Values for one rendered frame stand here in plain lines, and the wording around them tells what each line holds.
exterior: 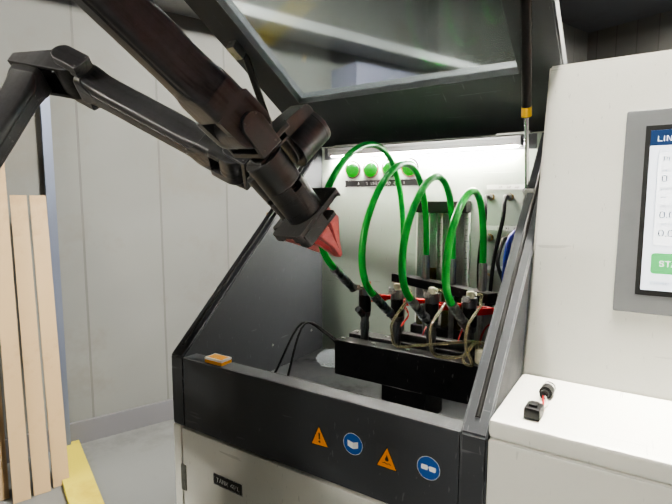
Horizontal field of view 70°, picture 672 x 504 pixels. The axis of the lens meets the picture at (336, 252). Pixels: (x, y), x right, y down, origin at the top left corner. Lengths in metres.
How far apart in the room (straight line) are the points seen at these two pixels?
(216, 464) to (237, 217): 2.12
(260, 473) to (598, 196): 0.82
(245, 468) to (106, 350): 1.96
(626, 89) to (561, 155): 0.15
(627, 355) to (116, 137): 2.53
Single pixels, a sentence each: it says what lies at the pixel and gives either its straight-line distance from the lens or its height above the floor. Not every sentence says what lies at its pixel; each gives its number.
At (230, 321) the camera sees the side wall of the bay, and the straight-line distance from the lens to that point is 1.20.
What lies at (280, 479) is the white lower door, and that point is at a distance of 1.02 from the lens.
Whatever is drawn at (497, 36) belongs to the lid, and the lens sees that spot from 1.08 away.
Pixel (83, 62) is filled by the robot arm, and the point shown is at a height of 1.55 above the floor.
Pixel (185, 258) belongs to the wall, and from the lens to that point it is 2.96.
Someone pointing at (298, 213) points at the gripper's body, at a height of 1.27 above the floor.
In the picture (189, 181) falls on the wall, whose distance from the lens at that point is 2.95.
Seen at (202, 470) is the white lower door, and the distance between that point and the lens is 1.18.
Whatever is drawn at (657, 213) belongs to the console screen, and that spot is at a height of 1.27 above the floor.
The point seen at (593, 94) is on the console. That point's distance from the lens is 1.04.
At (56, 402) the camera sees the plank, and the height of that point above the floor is 0.37.
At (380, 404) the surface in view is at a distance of 0.85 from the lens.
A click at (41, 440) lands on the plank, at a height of 0.23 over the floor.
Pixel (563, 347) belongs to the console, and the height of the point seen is 1.03.
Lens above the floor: 1.29
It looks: 6 degrees down
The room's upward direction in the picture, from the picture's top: straight up
